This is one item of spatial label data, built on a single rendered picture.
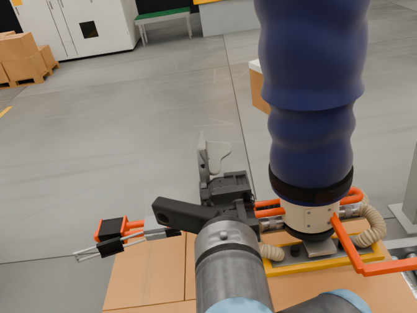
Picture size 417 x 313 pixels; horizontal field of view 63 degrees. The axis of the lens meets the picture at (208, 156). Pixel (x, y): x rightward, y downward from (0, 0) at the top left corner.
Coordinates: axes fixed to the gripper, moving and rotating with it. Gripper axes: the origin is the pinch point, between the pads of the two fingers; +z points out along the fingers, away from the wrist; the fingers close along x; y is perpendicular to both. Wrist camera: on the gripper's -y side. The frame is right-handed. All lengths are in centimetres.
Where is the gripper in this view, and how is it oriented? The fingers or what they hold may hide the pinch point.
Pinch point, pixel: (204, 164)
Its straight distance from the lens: 65.5
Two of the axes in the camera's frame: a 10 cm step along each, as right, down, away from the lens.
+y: 9.9, -1.6, -0.3
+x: -1.5, -8.3, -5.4
